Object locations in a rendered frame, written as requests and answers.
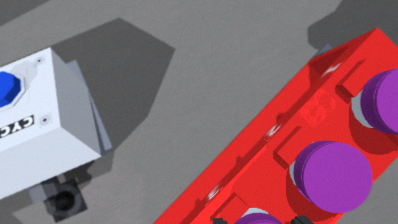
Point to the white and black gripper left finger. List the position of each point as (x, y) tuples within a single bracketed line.
[(219, 221)]

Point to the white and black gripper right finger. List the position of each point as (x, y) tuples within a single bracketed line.
[(301, 220)]

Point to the white push-button control box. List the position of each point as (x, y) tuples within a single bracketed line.
[(49, 124)]

